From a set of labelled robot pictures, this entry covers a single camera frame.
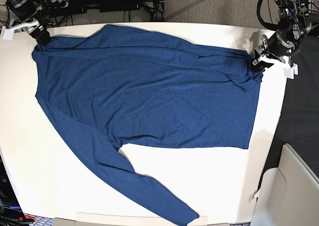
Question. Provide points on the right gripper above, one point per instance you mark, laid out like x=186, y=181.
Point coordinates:
x=29, y=17

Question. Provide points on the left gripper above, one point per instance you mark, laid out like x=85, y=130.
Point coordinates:
x=277, y=47

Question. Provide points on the blue long-sleeve shirt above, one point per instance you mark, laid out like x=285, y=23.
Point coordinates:
x=128, y=85

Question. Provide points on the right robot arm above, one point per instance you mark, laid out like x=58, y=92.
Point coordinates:
x=15, y=4

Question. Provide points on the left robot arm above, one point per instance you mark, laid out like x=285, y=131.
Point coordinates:
x=289, y=33

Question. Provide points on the black power strip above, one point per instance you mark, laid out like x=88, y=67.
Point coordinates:
x=57, y=3

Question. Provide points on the beige plastic bin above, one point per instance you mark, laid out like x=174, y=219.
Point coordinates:
x=289, y=194

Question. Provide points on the black box with red label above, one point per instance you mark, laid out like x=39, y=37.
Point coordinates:
x=11, y=213

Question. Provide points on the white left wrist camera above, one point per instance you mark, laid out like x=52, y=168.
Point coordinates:
x=291, y=71

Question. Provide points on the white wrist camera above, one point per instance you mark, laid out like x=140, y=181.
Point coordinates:
x=291, y=71
x=7, y=33

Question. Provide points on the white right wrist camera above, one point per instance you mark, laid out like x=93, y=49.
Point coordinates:
x=7, y=33

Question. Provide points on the black table frame leg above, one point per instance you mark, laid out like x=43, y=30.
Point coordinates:
x=156, y=9

